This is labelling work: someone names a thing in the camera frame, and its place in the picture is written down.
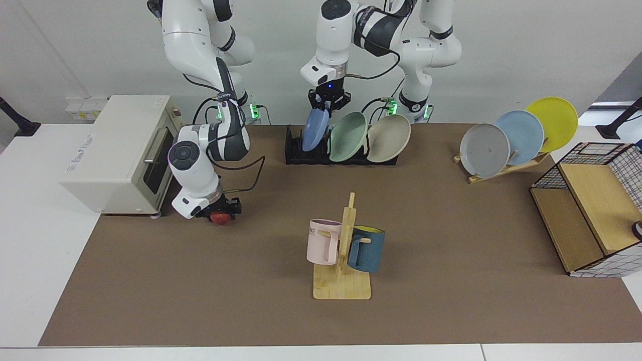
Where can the wooden plate rack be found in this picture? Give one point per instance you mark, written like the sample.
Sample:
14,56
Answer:
494,174

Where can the pale toaster oven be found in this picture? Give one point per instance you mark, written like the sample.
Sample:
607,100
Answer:
110,150

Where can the yellow plate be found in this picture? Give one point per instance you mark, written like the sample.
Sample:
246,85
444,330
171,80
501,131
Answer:
554,120

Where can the red yellow apple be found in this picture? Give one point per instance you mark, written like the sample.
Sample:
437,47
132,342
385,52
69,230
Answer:
219,219

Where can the wooden cup stand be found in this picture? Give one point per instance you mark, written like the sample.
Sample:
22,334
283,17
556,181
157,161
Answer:
341,288

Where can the green plate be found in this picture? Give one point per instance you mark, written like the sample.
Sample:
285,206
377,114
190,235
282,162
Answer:
347,138

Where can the beige plate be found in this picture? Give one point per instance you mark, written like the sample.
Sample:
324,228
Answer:
388,138

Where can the black stand base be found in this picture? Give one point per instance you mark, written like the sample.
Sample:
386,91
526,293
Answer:
614,129
20,125

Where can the brown table cloth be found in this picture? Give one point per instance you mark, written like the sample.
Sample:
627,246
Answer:
451,250

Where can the light blue plate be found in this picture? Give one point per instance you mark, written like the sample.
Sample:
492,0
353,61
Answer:
524,133

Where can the grey plate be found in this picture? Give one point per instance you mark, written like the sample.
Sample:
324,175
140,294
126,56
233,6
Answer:
484,150

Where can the dark teal cup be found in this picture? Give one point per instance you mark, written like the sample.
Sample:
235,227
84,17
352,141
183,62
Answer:
368,250

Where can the pink cup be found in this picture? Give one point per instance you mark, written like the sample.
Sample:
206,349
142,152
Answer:
318,245

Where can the black dish rack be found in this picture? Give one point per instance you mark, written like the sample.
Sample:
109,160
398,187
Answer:
293,156

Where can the white socket box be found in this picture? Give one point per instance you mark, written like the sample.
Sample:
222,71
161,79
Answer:
85,109

